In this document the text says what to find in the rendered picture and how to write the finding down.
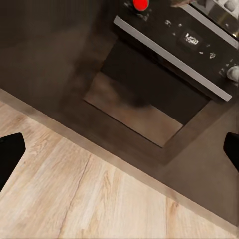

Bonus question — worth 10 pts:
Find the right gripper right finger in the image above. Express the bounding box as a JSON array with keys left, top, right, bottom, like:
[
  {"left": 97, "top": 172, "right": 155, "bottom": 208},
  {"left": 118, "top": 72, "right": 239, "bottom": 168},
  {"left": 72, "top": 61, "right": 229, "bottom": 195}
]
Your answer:
[{"left": 223, "top": 132, "right": 239, "bottom": 173}]

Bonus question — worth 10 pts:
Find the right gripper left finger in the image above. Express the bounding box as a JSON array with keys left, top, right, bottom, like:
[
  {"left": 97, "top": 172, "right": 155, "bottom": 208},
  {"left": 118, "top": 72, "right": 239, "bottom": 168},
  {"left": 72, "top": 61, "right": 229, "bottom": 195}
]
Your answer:
[{"left": 0, "top": 132, "right": 26, "bottom": 192}]

